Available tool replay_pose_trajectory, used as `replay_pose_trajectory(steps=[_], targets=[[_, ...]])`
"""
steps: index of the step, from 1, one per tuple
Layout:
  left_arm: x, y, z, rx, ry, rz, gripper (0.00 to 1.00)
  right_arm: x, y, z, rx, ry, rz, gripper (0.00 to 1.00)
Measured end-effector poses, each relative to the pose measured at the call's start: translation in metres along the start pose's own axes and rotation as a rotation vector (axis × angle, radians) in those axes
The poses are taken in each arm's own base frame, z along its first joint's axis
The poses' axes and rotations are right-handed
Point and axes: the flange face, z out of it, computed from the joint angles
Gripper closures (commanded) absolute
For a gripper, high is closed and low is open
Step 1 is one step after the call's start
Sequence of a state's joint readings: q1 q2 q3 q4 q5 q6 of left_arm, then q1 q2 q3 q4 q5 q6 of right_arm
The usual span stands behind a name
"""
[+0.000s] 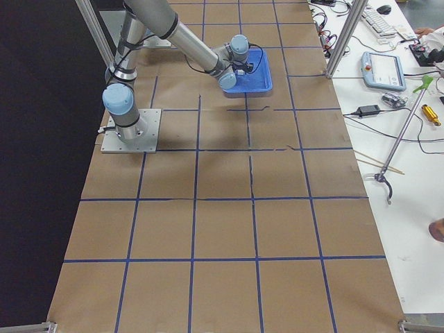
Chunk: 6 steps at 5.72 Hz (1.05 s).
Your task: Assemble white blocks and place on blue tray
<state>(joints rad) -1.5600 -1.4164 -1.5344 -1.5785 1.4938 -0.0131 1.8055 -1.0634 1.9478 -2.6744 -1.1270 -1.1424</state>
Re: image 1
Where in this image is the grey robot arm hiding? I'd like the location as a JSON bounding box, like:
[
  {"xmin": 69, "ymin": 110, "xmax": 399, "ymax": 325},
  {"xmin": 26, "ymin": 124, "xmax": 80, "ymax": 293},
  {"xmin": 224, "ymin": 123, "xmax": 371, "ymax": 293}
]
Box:
[{"xmin": 102, "ymin": 1, "xmax": 254, "ymax": 143}]

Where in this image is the green handled grabber tool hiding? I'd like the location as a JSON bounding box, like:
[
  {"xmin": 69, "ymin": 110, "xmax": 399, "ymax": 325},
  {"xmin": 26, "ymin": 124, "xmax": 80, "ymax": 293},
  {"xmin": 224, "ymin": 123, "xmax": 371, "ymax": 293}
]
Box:
[{"xmin": 364, "ymin": 75, "xmax": 434, "ymax": 205}]

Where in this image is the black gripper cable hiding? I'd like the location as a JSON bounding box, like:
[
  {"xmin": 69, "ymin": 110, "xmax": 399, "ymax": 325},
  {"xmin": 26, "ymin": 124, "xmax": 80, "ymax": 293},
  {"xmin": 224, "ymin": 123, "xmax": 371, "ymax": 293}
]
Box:
[{"xmin": 183, "ymin": 43, "xmax": 264, "ymax": 76}]

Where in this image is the yellow metal cylinder tool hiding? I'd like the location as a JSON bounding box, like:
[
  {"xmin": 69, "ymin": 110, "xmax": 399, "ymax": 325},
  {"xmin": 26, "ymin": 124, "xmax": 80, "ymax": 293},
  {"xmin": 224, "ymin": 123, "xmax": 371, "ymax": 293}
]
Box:
[{"xmin": 421, "ymin": 104, "xmax": 441, "ymax": 126}]

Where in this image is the blue plastic tray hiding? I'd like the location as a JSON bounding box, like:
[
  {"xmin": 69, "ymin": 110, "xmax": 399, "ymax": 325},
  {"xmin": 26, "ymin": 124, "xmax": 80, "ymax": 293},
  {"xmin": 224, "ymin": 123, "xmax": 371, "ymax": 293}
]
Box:
[{"xmin": 223, "ymin": 48, "xmax": 273, "ymax": 94}]

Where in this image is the blue teach pendant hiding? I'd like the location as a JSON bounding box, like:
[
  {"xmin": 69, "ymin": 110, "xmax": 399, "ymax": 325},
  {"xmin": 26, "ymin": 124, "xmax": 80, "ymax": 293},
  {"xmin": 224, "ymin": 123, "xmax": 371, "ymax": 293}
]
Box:
[{"xmin": 361, "ymin": 51, "xmax": 407, "ymax": 92}]

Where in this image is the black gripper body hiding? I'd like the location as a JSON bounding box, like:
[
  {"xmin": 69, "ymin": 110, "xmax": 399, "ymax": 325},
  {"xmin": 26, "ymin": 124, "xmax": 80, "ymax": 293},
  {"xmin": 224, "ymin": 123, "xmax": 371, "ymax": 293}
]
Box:
[{"xmin": 234, "ymin": 62, "xmax": 254, "ymax": 75}]

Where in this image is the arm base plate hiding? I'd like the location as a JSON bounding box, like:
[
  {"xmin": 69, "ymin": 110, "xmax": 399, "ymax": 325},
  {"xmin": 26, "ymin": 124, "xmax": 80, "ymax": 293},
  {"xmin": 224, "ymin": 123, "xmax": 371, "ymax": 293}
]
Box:
[
  {"xmin": 101, "ymin": 109, "xmax": 162, "ymax": 153},
  {"xmin": 142, "ymin": 35, "xmax": 171, "ymax": 49}
]

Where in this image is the black power adapter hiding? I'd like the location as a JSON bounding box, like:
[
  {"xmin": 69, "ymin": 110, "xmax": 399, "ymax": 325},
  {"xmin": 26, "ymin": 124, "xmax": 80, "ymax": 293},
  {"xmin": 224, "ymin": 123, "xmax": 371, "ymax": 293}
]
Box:
[{"xmin": 357, "ymin": 105, "xmax": 381, "ymax": 118}]

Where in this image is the aluminium frame post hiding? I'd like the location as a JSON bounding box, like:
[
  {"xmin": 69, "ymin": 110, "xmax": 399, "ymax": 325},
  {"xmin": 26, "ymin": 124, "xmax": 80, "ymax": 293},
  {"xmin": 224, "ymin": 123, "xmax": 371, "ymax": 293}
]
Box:
[
  {"xmin": 75, "ymin": 0, "xmax": 114, "ymax": 67},
  {"xmin": 325, "ymin": 0, "xmax": 368, "ymax": 79}
]

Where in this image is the black computer mouse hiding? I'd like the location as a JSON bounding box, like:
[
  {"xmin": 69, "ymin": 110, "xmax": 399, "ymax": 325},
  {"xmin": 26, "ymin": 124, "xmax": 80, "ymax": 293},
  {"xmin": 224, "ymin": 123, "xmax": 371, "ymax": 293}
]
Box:
[{"xmin": 377, "ymin": 5, "xmax": 392, "ymax": 15}]

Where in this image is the wooden chopstick pair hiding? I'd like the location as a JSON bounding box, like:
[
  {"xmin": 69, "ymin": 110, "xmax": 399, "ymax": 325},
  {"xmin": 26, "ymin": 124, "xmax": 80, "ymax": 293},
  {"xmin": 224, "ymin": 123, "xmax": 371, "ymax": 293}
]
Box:
[{"xmin": 354, "ymin": 150, "xmax": 404, "ymax": 175}]

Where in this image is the aluminium frame post right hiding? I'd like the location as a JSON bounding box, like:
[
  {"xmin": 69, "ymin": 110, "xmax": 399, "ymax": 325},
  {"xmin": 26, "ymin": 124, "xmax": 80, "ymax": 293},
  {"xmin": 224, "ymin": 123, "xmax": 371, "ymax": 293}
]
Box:
[{"xmin": 75, "ymin": 0, "xmax": 114, "ymax": 67}]

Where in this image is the white computer keyboard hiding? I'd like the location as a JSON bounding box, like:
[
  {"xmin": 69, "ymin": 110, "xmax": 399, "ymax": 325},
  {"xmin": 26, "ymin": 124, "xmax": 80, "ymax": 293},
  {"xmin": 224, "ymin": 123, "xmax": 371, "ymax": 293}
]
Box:
[{"xmin": 361, "ymin": 8, "xmax": 397, "ymax": 39}]

